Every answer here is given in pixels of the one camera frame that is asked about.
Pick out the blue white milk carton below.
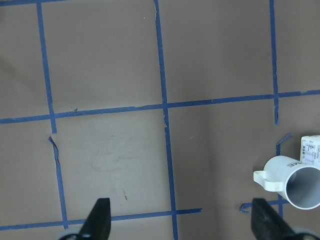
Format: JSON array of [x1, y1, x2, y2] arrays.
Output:
[[300, 135, 320, 167]]

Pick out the white ribbed mug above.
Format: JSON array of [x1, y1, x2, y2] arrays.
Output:
[[253, 155, 320, 210]]

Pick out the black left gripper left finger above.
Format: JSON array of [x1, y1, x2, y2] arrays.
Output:
[[79, 198, 111, 239]]

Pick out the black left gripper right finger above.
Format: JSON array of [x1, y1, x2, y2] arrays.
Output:
[[251, 198, 296, 238]]

